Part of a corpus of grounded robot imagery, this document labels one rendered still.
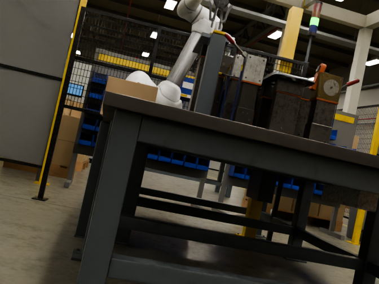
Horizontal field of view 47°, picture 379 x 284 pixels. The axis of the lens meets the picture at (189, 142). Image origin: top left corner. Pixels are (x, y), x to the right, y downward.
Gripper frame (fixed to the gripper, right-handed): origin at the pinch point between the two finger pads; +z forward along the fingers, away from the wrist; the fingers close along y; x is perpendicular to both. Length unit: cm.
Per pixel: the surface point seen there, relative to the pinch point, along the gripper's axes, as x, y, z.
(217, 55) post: -29.9, 5.7, 21.3
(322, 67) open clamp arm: -29, 53, 17
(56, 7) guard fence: 187, -172, -48
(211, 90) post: -29.8, 6.3, 37.5
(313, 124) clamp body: -31, 54, 43
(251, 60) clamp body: -37.1, 21.1, 22.0
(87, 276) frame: -100, -13, 109
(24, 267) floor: -56, -50, 126
